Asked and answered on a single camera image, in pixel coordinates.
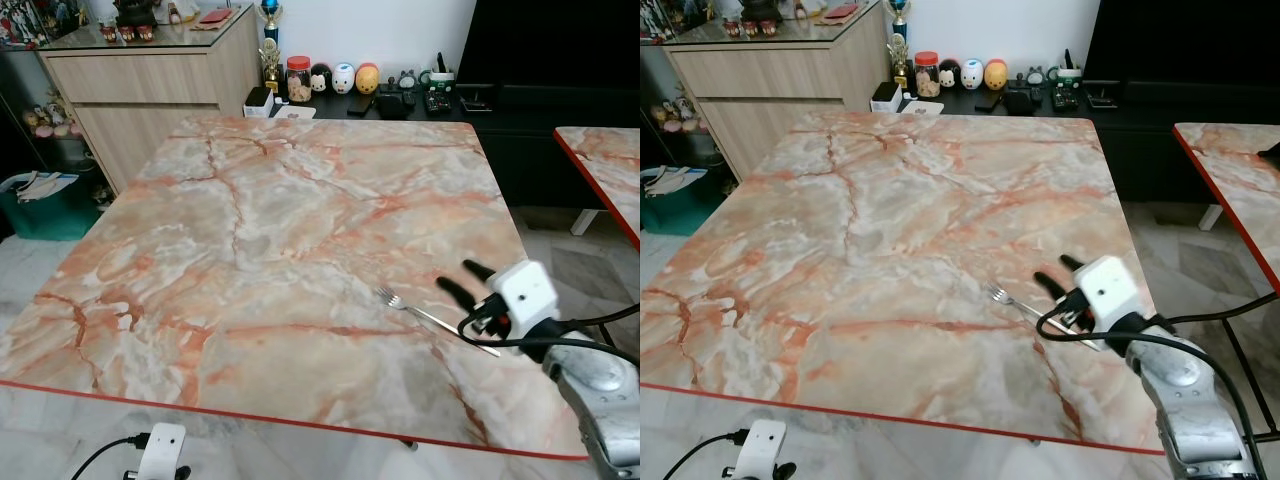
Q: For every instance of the thin black metal leg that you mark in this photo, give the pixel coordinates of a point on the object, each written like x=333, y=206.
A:
x=1248, y=385

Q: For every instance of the white table leg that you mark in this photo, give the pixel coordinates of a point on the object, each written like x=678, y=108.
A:
x=1210, y=216
x=581, y=221

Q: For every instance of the clear jar red lid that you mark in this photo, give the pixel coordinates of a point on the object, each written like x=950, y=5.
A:
x=927, y=76
x=299, y=82

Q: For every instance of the black television screen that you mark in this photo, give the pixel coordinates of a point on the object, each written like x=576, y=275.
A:
x=550, y=40
x=1180, y=40

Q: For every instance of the small gold trophy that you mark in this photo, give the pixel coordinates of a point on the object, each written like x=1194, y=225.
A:
x=270, y=62
x=899, y=58

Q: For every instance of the white paper card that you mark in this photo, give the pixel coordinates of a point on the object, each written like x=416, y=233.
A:
x=923, y=106
x=295, y=112

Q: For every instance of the blue and gold trophy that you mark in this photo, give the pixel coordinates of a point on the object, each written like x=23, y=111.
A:
x=270, y=14
x=899, y=12

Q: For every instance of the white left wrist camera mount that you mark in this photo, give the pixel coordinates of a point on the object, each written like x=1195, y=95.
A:
x=163, y=448
x=767, y=446

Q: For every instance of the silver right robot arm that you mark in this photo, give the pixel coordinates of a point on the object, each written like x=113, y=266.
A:
x=600, y=400
x=1190, y=400

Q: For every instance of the black remote control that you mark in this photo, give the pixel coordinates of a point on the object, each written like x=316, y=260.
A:
x=1066, y=99
x=438, y=102

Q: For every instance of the white green cup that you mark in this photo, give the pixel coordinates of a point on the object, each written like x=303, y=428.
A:
x=1070, y=73
x=442, y=78

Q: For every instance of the yellow orange round figurine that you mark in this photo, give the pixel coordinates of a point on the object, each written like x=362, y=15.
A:
x=996, y=76
x=368, y=80

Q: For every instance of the teal storage bin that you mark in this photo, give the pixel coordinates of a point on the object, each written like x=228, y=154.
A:
x=665, y=212
x=50, y=218

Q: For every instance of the white cloth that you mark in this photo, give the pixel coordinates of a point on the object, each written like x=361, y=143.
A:
x=670, y=180
x=40, y=186

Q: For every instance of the black pouch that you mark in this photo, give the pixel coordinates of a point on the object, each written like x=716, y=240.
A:
x=396, y=103
x=1022, y=100

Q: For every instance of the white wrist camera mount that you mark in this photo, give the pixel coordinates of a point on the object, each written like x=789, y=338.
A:
x=528, y=292
x=767, y=446
x=1108, y=285
x=163, y=448

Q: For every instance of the light wood cabinet glass top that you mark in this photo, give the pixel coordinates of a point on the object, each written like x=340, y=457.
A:
x=150, y=90
x=780, y=85

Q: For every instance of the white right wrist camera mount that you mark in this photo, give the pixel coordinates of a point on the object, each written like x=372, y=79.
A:
x=1108, y=285
x=528, y=292

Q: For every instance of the small black stand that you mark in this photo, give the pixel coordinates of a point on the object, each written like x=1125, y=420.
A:
x=478, y=102
x=1104, y=98

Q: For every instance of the red flat case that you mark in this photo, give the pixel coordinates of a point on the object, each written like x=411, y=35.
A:
x=216, y=16
x=841, y=11

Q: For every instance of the dark statue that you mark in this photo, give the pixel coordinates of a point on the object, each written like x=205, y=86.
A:
x=761, y=9
x=136, y=12

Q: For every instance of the black round figurine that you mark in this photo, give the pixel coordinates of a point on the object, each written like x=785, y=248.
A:
x=949, y=76
x=321, y=80

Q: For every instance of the silver metal fork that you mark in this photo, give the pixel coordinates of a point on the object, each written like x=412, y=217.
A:
x=1012, y=301
x=420, y=312

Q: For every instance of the small grey figurine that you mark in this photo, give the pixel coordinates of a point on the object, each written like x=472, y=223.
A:
x=1038, y=76
x=408, y=80

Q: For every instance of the dark shelf with figurines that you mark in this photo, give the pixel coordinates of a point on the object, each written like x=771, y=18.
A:
x=665, y=115
x=45, y=120

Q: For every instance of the white egg figurine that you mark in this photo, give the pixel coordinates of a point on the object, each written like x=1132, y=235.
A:
x=972, y=75
x=344, y=80

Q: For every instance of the white box black lid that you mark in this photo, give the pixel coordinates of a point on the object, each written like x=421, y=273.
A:
x=886, y=98
x=258, y=103

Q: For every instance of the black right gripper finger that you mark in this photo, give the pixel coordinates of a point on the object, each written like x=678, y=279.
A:
x=1073, y=263
x=479, y=270
x=1052, y=284
x=456, y=292

